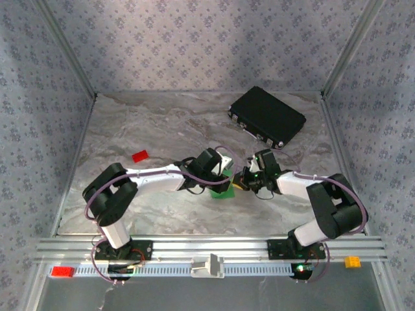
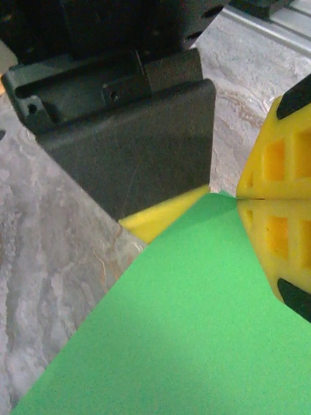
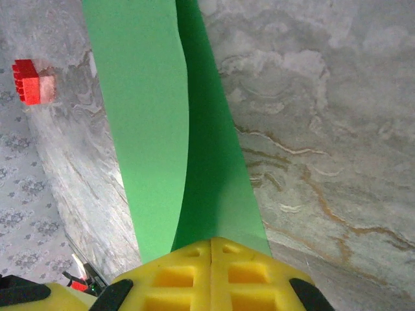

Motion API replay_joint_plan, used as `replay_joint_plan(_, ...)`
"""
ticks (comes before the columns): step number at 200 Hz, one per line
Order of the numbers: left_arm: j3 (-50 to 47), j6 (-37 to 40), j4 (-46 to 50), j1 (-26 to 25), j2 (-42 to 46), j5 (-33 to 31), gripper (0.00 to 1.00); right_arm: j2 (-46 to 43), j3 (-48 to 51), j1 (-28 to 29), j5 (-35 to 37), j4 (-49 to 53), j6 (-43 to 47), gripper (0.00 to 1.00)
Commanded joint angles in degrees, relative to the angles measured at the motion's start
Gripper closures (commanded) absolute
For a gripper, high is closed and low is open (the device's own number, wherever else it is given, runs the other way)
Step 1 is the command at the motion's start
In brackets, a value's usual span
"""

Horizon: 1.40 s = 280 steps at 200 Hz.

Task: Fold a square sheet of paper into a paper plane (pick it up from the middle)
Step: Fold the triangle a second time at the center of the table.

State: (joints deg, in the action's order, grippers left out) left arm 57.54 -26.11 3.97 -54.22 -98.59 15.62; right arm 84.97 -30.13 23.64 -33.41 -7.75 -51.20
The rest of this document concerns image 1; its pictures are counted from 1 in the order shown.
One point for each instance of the black hard case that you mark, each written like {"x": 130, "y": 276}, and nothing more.
{"x": 267, "y": 113}

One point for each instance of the black controller board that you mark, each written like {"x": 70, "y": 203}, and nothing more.
{"x": 300, "y": 273}
{"x": 118, "y": 269}

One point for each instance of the aluminium frame leg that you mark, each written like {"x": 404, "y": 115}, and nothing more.
{"x": 35, "y": 288}
{"x": 386, "y": 288}

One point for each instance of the aluminium mounting rail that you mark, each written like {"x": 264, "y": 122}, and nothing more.
{"x": 227, "y": 246}

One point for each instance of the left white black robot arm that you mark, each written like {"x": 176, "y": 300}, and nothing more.
{"x": 155, "y": 178}

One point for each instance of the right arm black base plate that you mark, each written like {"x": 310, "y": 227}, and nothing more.
{"x": 275, "y": 249}

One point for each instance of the grey plastic bracket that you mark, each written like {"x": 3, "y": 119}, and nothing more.
{"x": 207, "y": 267}

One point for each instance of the thick red toy brick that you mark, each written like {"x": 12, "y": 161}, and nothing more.
{"x": 62, "y": 272}

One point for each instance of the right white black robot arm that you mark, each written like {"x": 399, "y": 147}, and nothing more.
{"x": 291, "y": 184}

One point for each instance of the aluminium corner post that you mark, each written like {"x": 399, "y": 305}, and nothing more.
{"x": 351, "y": 48}

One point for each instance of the green paper sheet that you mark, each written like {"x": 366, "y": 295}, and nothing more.
{"x": 223, "y": 194}

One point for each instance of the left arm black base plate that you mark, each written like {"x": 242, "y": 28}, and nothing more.
{"x": 146, "y": 249}

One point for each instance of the flat red toy brick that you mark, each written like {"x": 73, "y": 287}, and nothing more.
{"x": 140, "y": 155}

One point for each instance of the yellow toy brick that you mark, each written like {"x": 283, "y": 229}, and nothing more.
{"x": 352, "y": 262}

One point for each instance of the aluminium table side rail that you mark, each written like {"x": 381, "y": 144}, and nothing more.
{"x": 75, "y": 162}
{"x": 338, "y": 145}

